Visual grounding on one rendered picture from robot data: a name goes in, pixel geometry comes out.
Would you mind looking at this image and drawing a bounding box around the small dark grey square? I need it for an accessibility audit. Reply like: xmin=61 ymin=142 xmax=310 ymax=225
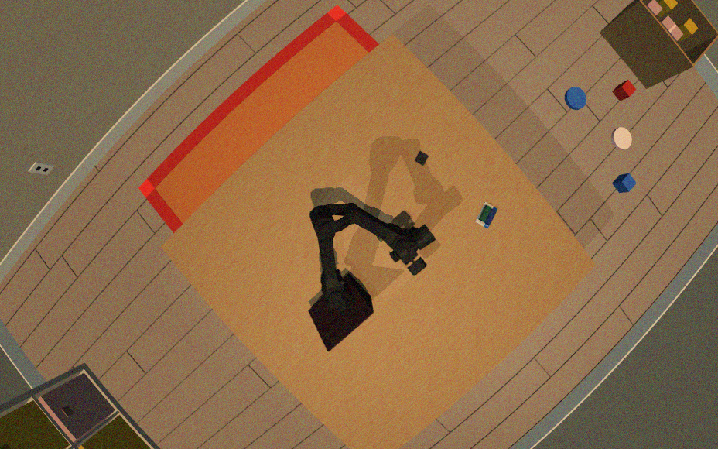
xmin=415 ymin=151 xmax=429 ymax=166

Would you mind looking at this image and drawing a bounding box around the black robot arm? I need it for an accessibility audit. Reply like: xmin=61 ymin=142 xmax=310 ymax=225
xmin=309 ymin=203 xmax=436 ymax=315

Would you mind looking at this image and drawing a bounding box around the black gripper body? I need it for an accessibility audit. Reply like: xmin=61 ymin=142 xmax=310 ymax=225
xmin=406 ymin=252 xmax=427 ymax=276

